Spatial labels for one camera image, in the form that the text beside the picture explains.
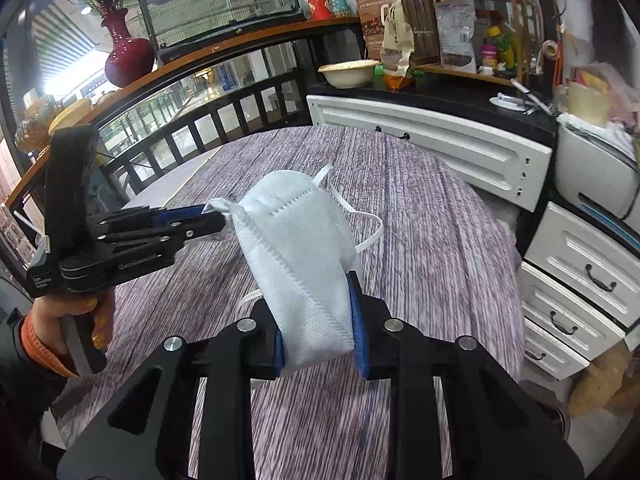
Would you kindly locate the red ceramic vase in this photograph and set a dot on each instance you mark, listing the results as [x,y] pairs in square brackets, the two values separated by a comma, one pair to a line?
[131,58]

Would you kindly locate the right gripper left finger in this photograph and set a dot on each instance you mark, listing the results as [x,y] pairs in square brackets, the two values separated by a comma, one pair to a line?
[145,430]

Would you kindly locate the person's left hand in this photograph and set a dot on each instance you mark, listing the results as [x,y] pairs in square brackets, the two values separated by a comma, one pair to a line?
[41,333]

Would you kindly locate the red tin can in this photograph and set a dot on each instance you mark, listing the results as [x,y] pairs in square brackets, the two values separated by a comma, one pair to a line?
[319,10]

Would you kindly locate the white long cabinet drawer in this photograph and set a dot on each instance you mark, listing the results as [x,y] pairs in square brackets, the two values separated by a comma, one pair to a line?
[494,159]

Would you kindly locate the white lower drawer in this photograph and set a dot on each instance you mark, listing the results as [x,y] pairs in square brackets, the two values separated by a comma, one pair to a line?
[563,314]

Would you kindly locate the white face mask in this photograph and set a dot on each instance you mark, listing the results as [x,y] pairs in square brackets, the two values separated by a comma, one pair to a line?
[295,237]

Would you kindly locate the white printer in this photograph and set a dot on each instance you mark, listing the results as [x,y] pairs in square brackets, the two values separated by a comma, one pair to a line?
[593,175]

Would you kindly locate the white upper drawer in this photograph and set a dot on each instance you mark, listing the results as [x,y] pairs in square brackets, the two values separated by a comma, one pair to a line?
[588,261]

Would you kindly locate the purple woven tablecloth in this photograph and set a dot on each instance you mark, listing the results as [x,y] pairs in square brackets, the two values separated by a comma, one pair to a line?
[444,264]

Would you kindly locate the wooden shelf rack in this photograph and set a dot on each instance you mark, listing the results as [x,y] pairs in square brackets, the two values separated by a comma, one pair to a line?
[488,40]

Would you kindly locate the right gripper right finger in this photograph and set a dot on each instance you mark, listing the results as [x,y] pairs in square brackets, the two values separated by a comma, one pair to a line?
[496,430]

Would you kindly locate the cream bowl on counter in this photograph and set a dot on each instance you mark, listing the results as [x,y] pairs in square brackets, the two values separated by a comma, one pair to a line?
[349,75]

